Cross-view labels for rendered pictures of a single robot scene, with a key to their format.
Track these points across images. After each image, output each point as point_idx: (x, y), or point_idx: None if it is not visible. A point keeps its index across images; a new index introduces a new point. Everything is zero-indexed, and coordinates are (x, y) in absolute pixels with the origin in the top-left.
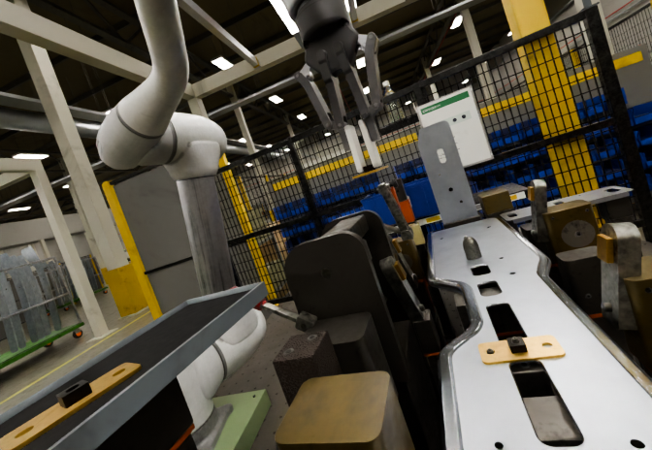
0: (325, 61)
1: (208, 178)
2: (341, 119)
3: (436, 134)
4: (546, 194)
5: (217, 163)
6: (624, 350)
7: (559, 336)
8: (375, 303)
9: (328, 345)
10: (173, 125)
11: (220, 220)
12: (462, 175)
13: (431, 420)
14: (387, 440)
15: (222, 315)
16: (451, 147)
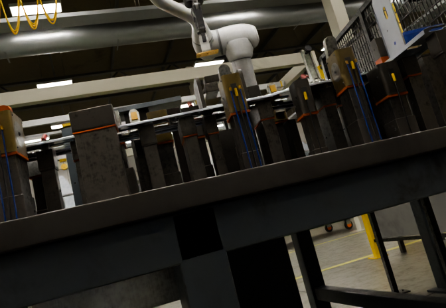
0: (192, 14)
1: (241, 60)
2: (198, 34)
3: None
4: (326, 46)
5: (247, 50)
6: (310, 139)
7: (214, 108)
8: (201, 103)
9: (176, 110)
10: (219, 35)
11: (251, 83)
12: (398, 28)
13: (236, 161)
14: (150, 115)
15: (158, 99)
16: (388, 4)
